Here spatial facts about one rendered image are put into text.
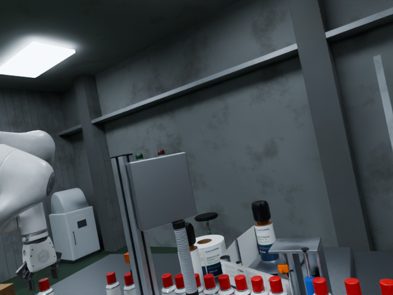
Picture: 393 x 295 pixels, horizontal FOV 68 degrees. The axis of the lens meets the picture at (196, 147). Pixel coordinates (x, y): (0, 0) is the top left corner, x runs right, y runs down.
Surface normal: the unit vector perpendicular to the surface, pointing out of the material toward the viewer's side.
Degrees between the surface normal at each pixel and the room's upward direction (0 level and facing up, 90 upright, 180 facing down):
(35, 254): 89
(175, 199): 90
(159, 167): 90
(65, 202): 71
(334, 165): 90
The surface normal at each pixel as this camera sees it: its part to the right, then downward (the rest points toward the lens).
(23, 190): 0.25, -0.03
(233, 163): -0.56, 0.09
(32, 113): 0.81, -0.18
